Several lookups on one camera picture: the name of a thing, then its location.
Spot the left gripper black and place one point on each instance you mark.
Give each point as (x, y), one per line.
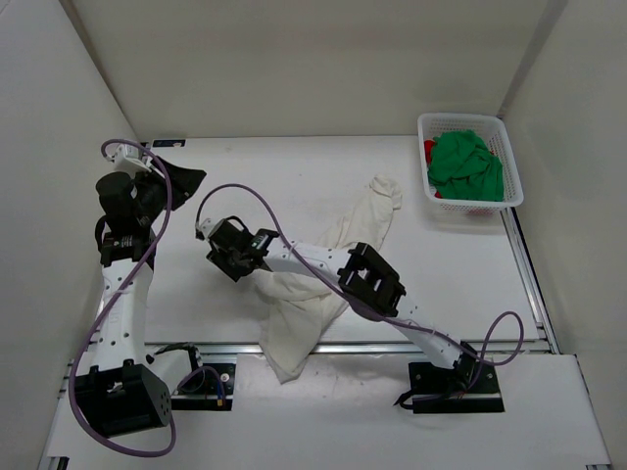
(185, 182)

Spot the white t shirt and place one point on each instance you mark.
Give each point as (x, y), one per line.
(300, 308)

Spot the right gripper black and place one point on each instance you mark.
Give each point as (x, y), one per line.
(218, 256)

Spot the green t shirt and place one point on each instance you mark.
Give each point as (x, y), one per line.
(464, 169)

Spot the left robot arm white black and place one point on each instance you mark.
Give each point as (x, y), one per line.
(127, 389)

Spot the blue label sticker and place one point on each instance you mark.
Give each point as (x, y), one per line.
(168, 143)

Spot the white plastic basket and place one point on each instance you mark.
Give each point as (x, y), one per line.
(493, 132)

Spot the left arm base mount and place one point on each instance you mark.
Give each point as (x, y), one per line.
(195, 385)

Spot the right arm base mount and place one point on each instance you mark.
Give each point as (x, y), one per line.
(441, 387)

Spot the red t shirt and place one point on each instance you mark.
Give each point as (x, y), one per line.
(428, 146)

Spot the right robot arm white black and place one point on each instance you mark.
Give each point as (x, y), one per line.
(367, 282)

